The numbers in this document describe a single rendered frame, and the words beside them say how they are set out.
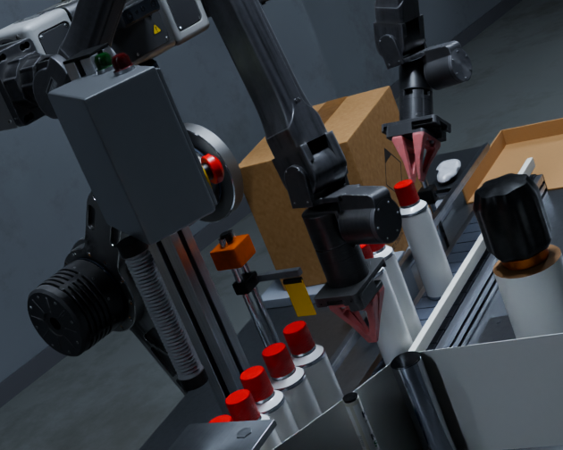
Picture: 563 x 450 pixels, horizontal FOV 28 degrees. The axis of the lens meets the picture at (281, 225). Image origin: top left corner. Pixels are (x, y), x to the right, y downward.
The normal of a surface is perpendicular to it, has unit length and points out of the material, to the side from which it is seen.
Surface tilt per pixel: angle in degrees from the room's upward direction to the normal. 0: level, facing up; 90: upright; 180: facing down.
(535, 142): 0
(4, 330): 90
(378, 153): 90
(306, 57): 90
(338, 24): 90
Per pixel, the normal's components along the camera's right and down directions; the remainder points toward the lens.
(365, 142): 0.87, -0.18
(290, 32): 0.73, -0.04
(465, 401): -0.37, 0.45
